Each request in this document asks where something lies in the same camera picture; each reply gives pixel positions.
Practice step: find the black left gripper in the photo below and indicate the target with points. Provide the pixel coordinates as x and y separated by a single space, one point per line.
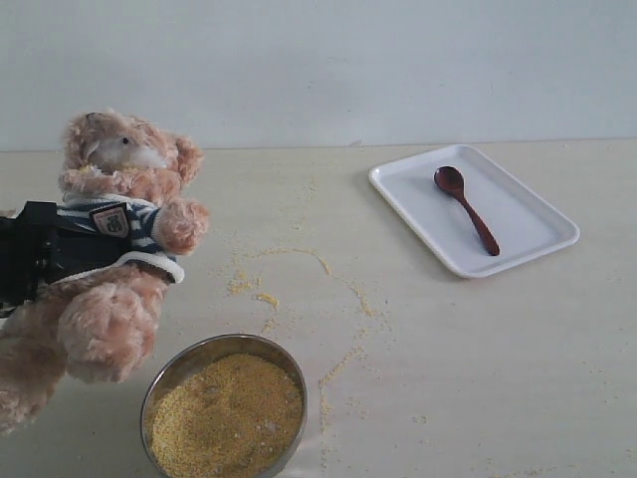
36 243

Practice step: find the beige teddy bear striped sweater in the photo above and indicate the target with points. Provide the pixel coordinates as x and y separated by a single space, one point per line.
123 177

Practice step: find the dark red wooden spoon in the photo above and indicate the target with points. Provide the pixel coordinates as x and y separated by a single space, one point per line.
451 181

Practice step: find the round steel bowl of millet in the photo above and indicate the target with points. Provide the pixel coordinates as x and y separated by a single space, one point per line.
234 405

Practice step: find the white rectangular plastic tray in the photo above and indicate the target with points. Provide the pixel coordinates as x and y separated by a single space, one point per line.
525 225

